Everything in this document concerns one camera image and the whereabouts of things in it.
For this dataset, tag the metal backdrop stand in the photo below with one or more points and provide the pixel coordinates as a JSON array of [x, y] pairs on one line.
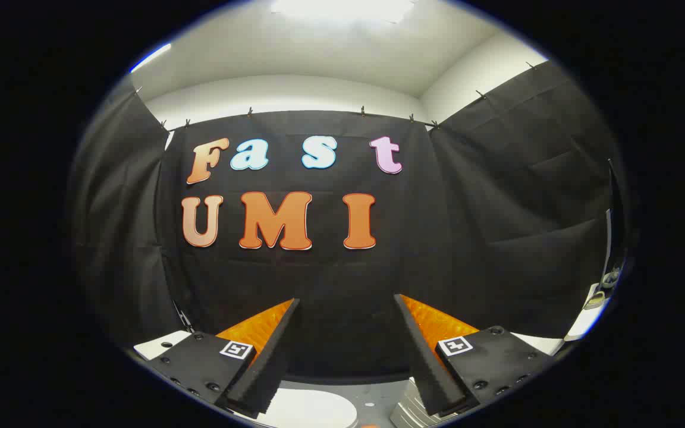
[[183, 318]]

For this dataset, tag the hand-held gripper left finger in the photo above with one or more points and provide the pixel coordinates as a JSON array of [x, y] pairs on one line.
[[271, 362]]

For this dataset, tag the white flat panel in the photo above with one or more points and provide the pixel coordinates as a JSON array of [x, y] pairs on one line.
[[536, 345]]

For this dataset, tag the white toilet lid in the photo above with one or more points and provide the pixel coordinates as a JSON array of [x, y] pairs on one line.
[[313, 410]]

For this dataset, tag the white plastic object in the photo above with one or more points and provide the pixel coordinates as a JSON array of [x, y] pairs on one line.
[[583, 324]]

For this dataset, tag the black backdrop cloth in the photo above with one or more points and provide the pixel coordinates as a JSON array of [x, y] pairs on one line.
[[330, 273]]

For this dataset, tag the bright ceiling light panel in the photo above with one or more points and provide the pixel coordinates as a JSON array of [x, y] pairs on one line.
[[342, 9]]

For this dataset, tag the white toilet tank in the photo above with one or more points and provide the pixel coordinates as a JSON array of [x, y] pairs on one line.
[[153, 348]]

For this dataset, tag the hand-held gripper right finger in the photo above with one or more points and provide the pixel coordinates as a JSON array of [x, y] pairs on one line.
[[423, 362]]

